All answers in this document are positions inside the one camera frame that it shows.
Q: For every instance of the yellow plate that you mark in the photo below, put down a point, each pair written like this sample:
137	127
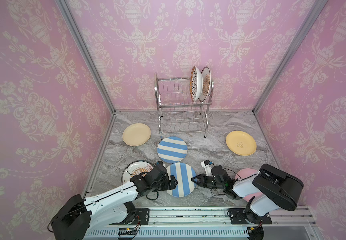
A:
241	143

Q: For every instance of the right aluminium corner post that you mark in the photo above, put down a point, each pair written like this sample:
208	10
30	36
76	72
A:
312	16

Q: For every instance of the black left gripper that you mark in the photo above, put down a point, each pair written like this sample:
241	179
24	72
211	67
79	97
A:
168	186

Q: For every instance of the cream plate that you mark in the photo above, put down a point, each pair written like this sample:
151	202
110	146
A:
136	134

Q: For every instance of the blue white striped plate rear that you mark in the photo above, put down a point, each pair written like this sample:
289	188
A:
172	149

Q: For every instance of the orange sunburst plate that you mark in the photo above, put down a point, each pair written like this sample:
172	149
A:
206	73
136	168

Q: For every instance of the blue white striped plate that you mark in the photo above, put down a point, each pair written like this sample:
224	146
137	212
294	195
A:
183	174
172	149

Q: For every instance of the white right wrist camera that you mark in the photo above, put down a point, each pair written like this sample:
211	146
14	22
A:
207	165

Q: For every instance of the small circuit board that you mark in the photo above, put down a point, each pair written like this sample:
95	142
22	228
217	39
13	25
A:
128	231

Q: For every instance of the aluminium corner post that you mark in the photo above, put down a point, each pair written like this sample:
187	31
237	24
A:
312	16
83	48

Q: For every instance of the chrome two-tier dish rack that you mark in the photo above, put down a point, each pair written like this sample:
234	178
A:
177	113

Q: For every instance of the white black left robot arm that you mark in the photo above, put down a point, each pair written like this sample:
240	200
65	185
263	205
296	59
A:
79	215

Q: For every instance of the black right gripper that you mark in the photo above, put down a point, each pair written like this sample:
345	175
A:
204	180

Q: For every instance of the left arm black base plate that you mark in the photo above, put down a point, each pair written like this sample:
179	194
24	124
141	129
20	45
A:
138	216

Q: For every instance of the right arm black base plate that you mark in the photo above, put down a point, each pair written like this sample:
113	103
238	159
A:
239	216

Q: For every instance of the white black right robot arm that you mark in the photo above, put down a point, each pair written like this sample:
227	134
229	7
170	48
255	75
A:
278	189

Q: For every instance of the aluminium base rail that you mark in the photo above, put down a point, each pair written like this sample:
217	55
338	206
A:
212	223

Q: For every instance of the blue white striped plate front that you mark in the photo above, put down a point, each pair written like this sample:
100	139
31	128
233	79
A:
183	174

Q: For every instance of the pink plate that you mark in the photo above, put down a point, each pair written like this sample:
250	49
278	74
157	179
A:
243	173

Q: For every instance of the left aluminium corner post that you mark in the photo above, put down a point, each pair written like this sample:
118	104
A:
83	48

